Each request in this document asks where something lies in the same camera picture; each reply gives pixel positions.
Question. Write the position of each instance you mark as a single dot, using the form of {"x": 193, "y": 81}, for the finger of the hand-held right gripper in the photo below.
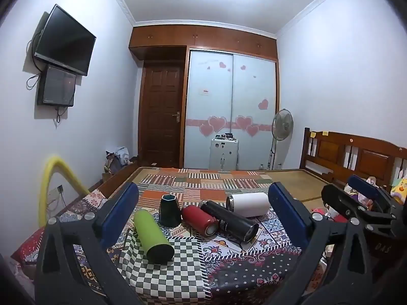
{"x": 365, "y": 188}
{"x": 349, "y": 205}

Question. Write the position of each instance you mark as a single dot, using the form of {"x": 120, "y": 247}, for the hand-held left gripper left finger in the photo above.
{"x": 118, "y": 213}

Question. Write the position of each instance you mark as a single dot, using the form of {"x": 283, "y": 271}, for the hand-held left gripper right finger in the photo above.
{"x": 290, "y": 214}

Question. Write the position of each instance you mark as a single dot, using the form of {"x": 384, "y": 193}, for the white cup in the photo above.
{"x": 251, "y": 204}

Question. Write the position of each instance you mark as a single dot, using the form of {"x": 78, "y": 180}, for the dark green hexagonal cup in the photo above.
{"x": 168, "y": 211}

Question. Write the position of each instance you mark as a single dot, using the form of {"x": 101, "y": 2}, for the black cup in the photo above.
{"x": 229, "y": 220}

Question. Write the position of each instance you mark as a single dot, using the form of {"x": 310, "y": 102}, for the red cup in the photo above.
{"x": 195, "y": 217}

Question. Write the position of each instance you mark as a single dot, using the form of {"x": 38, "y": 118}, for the bamboo bed mat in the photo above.
{"x": 295, "y": 181}

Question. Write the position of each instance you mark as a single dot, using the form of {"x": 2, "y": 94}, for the yellow plush toy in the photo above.
{"x": 400, "y": 190}

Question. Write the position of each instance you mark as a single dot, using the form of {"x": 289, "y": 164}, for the wooden bed headboard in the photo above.
{"x": 337, "y": 147}

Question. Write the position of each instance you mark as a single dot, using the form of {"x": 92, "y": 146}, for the pile of clothes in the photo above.
{"x": 116, "y": 160}

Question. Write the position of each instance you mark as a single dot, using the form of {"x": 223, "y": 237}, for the floral patterned cloth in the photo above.
{"x": 254, "y": 263}

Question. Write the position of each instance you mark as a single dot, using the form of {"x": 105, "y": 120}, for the yellow foam tube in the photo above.
{"x": 68, "y": 173}

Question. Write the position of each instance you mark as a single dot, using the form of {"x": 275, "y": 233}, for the checkered cloth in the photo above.
{"x": 165, "y": 276}

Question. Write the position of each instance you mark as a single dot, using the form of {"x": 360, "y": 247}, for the white box appliance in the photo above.
{"x": 224, "y": 154}

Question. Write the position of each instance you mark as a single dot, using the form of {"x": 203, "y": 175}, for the striped patchwork blanket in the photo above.
{"x": 206, "y": 181}

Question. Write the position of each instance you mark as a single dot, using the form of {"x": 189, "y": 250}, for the standing electric fan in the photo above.
{"x": 282, "y": 124}

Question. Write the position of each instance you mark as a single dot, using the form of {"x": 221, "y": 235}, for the small dark jar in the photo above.
{"x": 229, "y": 136}

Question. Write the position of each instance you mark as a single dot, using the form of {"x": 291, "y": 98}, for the brown wooden door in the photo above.
{"x": 160, "y": 117}

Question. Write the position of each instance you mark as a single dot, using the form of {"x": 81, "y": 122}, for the frosted heart sliding door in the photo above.
{"x": 254, "y": 85}
{"x": 210, "y": 101}

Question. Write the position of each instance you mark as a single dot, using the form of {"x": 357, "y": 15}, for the brown wooden wardrobe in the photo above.
{"x": 203, "y": 38}

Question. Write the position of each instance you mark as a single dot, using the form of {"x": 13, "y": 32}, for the wooden bed rail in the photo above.
{"x": 117, "y": 178}

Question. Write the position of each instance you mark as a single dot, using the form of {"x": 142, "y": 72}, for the white wall socket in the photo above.
{"x": 57, "y": 193}

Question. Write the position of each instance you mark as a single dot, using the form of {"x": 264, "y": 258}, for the small black wall monitor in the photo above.
{"x": 58, "y": 85}

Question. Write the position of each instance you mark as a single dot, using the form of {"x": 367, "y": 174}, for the wall-mounted black television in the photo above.
{"x": 65, "y": 43}

